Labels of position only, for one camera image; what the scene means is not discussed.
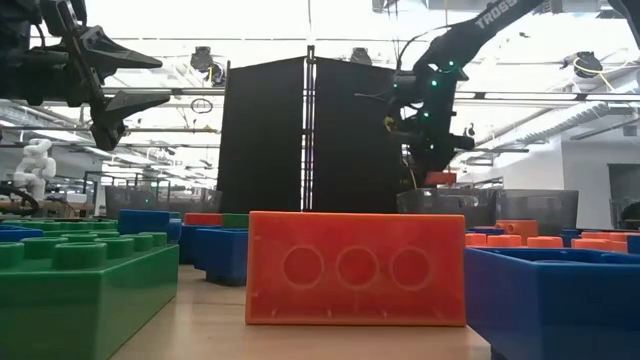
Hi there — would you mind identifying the background wooden table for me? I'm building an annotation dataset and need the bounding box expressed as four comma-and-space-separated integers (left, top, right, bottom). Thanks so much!
0, 198, 96, 218

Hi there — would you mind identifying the green toy brick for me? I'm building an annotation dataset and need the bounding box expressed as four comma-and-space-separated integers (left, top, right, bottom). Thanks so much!
0, 230, 180, 360
221, 213, 250, 230
0, 218, 120, 234

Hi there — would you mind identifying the clear grey plastic bin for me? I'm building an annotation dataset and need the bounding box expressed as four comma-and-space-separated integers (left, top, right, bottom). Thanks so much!
103, 184, 222, 217
396, 187, 497, 230
494, 188, 580, 237

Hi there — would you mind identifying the person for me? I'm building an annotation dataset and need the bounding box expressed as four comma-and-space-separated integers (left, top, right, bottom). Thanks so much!
619, 201, 640, 231

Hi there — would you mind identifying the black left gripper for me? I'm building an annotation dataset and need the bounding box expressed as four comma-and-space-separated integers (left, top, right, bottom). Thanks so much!
0, 24, 172, 151

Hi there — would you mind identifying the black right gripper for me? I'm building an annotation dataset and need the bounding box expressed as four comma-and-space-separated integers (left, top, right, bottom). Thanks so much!
387, 113, 476, 176

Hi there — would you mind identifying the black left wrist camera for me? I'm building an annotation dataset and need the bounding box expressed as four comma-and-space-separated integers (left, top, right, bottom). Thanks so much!
39, 0, 89, 39

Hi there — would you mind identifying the black coiled hose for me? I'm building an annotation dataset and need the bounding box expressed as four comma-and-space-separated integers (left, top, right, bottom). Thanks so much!
0, 182, 40, 217

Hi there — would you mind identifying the hanging black cable loop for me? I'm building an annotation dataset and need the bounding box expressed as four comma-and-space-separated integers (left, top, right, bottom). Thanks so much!
189, 97, 215, 115

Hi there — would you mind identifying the silver ceiling duct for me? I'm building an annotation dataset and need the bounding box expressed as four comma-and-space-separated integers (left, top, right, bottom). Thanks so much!
492, 102, 640, 147

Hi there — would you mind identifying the grey horizontal ceiling rail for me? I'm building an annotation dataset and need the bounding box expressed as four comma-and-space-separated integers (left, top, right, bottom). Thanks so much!
97, 85, 640, 103

